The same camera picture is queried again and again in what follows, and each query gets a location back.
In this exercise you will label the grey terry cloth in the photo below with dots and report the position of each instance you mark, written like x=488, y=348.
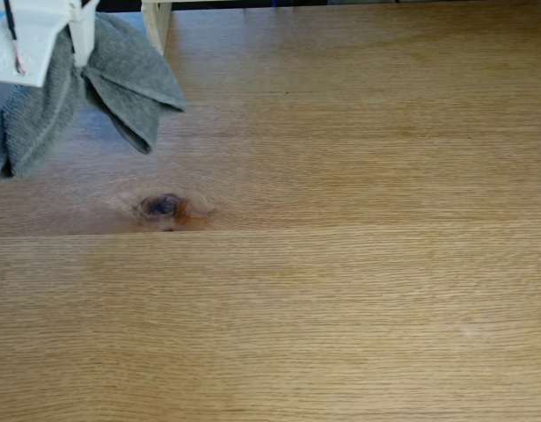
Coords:
x=37, y=123

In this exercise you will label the light wooden stand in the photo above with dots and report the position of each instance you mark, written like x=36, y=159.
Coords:
x=156, y=26

